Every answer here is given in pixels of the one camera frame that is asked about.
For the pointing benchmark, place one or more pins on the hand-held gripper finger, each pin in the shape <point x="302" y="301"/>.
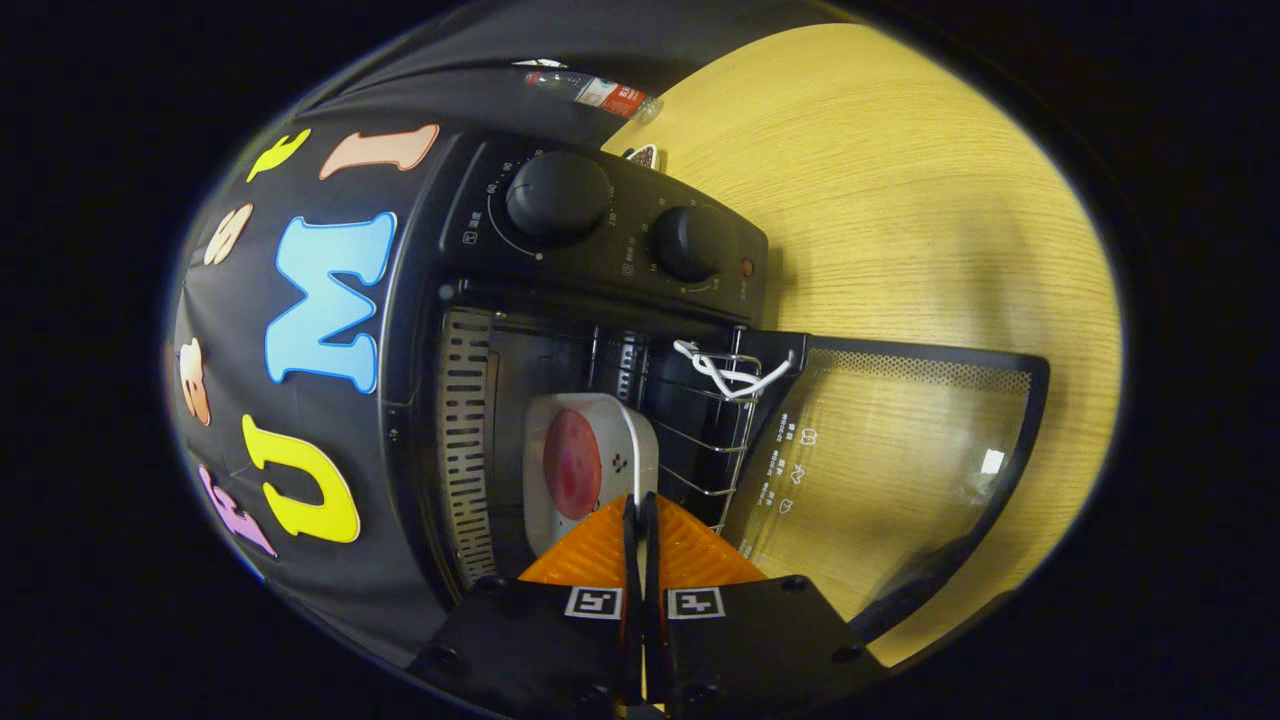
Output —
<point x="631" y="570"/>
<point x="651" y="570"/>

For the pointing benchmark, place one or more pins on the pink ham slice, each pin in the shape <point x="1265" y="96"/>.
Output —
<point x="572" y="465"/>

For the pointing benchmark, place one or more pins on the white food tray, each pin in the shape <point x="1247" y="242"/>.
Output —
<point x="630" y="440"/>

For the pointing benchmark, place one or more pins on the black toaster oven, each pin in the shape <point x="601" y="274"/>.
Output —
<point x="600" y="260"/>

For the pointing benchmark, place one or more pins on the white snack dish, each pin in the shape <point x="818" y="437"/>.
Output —
<point x="641" y="157"/>

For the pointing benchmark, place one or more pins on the red label water bottle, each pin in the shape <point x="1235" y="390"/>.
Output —
<point x="600" y="93"/>

